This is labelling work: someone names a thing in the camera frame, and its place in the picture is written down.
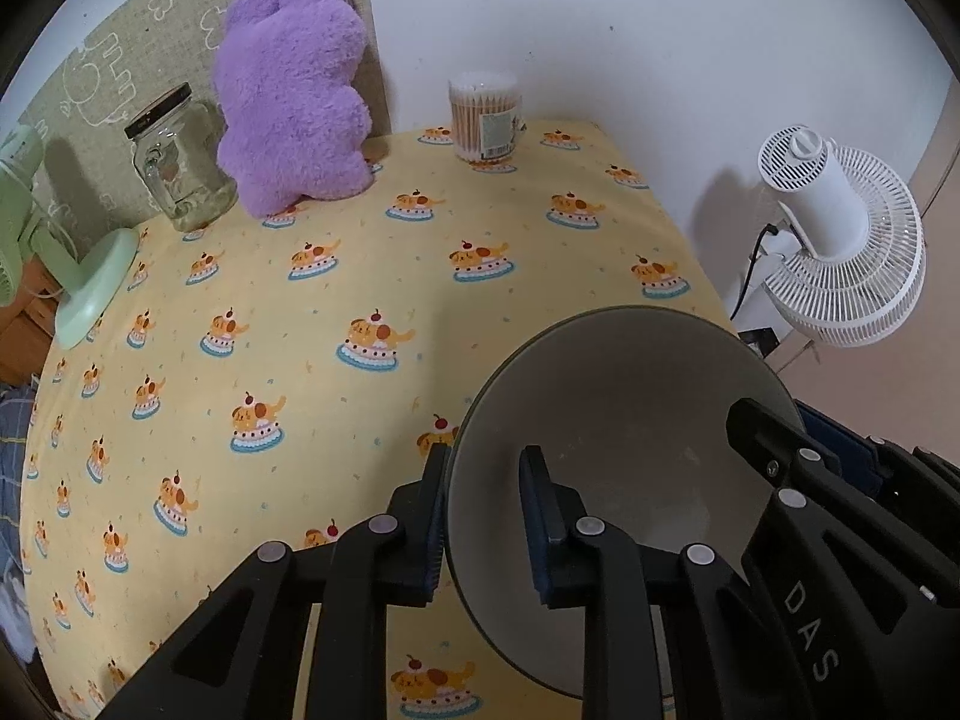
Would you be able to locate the yellow printed tablecloth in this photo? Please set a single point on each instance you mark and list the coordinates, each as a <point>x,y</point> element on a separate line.
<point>300,345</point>

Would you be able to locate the orange wooden furniture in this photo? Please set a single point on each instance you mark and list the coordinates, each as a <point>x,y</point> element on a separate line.
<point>22,337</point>

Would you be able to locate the cotton swab container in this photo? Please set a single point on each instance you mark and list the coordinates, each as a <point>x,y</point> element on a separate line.
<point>484,120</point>

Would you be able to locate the large grey floral bowl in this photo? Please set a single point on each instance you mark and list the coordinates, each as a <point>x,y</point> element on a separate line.
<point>615,405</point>

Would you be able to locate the blue plaid cloth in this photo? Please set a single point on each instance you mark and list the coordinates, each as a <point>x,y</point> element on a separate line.
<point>11,450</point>

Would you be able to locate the green desk fan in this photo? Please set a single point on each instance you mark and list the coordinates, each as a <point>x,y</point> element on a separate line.
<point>90,292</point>

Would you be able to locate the glass jar with black lid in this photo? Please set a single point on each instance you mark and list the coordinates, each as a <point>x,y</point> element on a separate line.
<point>180,165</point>

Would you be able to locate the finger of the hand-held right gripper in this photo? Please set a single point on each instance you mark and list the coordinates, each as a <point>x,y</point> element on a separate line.
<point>855,457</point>
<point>765,435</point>

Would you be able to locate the purple plush pillow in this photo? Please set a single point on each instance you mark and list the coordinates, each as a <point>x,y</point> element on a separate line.
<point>292,90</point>

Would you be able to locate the beige door panel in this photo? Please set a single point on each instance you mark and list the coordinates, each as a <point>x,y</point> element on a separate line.
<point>941,172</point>

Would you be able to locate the white standing fan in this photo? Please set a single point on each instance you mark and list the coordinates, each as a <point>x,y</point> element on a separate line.
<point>825,202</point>

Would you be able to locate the green patterned wall cloth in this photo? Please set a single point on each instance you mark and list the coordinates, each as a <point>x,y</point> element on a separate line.
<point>112,52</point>

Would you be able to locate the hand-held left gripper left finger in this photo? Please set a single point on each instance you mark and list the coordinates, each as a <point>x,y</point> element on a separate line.
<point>433,536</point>

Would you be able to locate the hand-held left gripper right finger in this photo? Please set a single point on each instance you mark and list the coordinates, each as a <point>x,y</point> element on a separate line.
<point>536,540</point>

